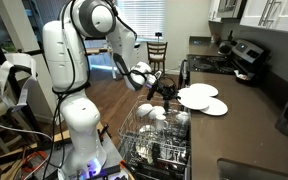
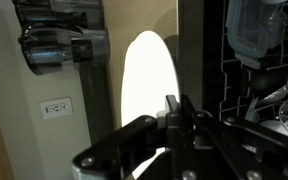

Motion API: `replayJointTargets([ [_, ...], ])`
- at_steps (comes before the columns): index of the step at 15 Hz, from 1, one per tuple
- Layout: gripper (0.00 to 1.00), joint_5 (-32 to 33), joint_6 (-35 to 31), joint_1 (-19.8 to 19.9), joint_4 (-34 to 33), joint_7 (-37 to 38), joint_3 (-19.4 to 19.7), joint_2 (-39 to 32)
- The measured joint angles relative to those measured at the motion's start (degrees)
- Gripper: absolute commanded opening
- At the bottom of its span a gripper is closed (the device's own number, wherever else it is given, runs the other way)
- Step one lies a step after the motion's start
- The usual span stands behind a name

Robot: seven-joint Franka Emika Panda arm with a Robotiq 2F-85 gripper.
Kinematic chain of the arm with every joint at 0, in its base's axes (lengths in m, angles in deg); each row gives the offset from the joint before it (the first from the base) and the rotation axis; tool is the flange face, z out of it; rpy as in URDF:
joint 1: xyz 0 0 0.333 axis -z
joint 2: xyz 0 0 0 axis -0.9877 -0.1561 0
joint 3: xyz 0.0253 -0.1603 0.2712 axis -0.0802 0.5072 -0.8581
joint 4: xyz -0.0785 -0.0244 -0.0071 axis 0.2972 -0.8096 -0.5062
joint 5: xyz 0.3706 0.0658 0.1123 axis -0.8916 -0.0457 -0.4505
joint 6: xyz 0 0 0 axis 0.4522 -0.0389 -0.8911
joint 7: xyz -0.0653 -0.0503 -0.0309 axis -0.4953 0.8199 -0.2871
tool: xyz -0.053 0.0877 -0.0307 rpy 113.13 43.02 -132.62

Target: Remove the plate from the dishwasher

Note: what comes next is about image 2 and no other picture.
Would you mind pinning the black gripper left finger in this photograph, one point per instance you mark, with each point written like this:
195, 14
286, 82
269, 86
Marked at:
117, 146

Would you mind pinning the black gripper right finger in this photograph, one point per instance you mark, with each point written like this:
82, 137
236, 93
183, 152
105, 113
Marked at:
250, 146

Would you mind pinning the white dinner plate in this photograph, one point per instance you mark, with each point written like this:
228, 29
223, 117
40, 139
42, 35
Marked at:
149, 73

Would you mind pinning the black dishwasher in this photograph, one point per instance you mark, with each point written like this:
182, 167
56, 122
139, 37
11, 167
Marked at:
212, 66

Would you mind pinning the clear container blue rim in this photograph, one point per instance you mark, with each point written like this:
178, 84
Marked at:
252, 111

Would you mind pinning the glass container teal lid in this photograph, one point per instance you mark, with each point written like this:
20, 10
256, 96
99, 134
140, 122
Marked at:
250, 26

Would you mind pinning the white wall outlet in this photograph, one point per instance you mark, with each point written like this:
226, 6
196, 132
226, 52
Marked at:
55, 108

